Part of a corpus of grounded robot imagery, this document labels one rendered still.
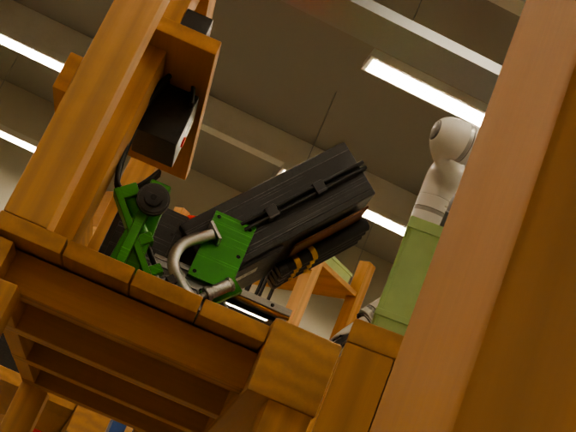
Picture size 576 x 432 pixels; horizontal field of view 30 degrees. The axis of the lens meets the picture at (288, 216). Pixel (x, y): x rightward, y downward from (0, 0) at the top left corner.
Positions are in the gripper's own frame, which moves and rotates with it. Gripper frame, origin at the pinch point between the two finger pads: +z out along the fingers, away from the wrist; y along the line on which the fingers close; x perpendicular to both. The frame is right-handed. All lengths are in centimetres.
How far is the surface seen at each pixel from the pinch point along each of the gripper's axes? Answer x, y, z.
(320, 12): 158, 225, -160
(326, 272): 46, 268, -99
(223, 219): 43.2, 4.6, -0.1
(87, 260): 36, -61, 44
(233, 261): 31.9, 2.0, 4.3
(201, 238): 40.4, -1.0, 8.9
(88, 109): 62, -61, 28
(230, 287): 25.6, -3.5, 10.0
